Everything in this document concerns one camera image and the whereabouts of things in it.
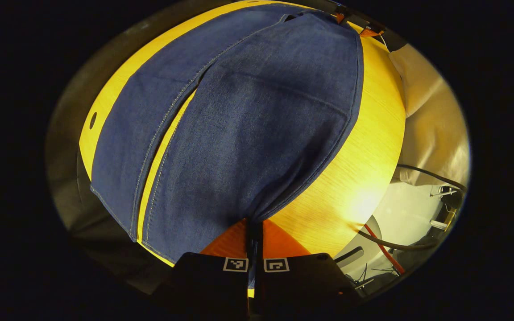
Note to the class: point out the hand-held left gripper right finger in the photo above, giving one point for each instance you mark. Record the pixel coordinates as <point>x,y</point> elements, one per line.
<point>297,281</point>

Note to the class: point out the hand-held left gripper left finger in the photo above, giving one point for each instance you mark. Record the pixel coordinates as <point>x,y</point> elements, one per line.
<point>212,281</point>

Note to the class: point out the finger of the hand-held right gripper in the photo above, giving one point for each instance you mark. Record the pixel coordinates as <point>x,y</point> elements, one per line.
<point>364,26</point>

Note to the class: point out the blue denim jeans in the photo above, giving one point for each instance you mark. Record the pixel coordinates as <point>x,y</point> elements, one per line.
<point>248,133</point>

